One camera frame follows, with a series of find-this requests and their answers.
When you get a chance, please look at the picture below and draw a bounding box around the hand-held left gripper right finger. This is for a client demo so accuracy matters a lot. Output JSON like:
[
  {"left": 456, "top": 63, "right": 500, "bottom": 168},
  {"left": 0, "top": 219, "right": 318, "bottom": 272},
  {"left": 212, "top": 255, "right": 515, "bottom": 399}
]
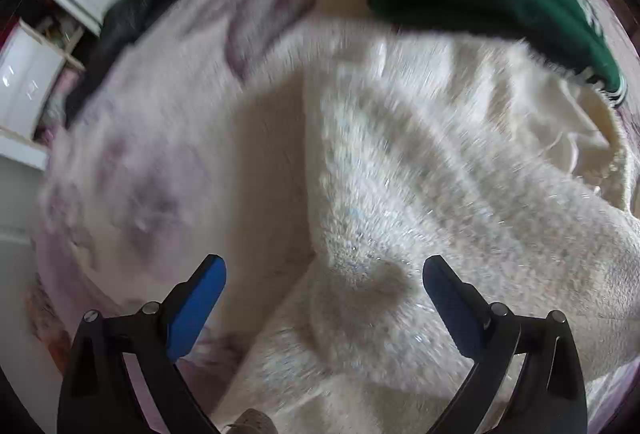
[{"left": 422, "top": 255, "right": 588, "bottom": 434}]

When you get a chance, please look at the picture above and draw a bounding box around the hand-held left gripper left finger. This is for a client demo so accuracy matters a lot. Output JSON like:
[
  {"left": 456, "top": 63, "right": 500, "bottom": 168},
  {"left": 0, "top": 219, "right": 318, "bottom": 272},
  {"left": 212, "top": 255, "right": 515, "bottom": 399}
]
[{"left": 56, "top": 254, "right": 227, "bottom": 434}]

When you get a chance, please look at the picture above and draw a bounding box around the white fuzzy coat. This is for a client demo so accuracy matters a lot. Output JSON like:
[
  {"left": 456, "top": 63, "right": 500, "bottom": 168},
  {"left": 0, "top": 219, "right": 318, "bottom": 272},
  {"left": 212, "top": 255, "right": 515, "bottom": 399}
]
[{"left": 212, "top": 21, "right": 640, "bottom": 434}]

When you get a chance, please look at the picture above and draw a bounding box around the floral rose blanket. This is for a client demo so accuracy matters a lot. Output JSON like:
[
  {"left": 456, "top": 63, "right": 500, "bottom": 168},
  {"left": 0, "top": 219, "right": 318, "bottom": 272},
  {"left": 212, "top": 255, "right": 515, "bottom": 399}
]
[{"left": 30, "top": 0, "right": 640, "bottom": 434}]

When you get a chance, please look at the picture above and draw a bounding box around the white shelf unit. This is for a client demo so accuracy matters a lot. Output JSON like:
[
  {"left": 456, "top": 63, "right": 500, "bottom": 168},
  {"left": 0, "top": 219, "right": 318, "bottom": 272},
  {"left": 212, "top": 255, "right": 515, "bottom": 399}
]
[{"left": 0, "top": 14, "right": 86, "bottom": 170}]

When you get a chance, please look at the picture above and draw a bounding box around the black garment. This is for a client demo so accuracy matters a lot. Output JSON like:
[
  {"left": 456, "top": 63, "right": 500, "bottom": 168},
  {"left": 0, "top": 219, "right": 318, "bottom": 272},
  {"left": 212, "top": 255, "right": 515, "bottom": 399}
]
[{"left": 64, "top": 0, "right": 181, "bottom": 127}]

